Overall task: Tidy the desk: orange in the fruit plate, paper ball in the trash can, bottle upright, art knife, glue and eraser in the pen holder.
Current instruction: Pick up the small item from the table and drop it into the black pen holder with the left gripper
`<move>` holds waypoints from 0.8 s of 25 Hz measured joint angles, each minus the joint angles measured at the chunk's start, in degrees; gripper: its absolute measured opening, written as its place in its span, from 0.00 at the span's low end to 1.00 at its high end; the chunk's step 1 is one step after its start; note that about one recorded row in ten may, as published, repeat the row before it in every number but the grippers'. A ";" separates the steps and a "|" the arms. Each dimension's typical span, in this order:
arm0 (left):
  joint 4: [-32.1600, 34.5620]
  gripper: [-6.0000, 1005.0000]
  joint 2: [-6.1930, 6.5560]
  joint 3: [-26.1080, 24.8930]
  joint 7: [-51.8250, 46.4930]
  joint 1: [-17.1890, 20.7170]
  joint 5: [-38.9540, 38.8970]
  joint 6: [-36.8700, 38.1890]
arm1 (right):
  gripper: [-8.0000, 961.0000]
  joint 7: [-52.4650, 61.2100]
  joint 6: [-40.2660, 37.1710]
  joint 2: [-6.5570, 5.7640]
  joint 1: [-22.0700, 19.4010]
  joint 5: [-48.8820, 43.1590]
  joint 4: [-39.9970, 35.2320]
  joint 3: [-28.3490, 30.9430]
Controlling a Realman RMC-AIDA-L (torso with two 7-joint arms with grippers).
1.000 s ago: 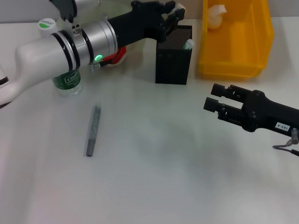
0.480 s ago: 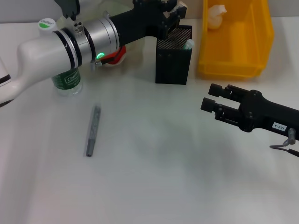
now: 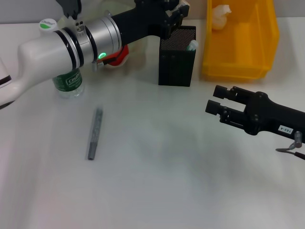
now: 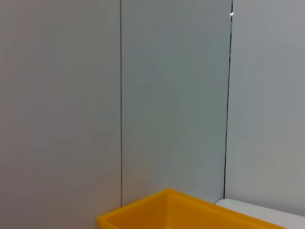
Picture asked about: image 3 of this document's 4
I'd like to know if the white paper ball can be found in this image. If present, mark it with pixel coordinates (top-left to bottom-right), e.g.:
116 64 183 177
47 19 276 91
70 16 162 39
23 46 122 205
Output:
211 4 233 31

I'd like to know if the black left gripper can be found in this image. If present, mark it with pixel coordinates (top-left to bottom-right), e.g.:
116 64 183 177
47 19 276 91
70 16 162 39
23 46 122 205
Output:
111 0 191 46

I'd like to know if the yellow plastic bin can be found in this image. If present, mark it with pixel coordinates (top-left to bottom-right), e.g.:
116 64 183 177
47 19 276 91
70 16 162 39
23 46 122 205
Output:
201 0 280 83

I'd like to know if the black mesh pen holder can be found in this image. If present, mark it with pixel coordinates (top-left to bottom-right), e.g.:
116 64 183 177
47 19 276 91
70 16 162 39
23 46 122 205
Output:
158 24 197 87

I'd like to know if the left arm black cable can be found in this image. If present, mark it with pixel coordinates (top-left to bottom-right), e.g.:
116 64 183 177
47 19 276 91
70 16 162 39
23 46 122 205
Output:
91 51 122 73

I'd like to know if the grey pen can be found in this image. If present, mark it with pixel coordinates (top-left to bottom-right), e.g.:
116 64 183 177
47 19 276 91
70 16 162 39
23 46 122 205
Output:
86 107 104 161

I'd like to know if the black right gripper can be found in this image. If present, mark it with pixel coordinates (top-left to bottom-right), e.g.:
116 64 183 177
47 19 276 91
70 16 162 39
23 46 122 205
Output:
205 84 305 144

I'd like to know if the clear bottle green label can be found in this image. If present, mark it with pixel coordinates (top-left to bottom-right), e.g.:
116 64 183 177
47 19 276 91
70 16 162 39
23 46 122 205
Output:
39 18 85 100

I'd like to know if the pale green glass fruit plate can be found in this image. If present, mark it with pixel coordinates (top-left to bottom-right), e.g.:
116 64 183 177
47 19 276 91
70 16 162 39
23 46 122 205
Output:
57 0 149 77

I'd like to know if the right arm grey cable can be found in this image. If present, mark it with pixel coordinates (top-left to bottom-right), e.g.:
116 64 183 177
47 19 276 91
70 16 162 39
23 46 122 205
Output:
274 131 305 160

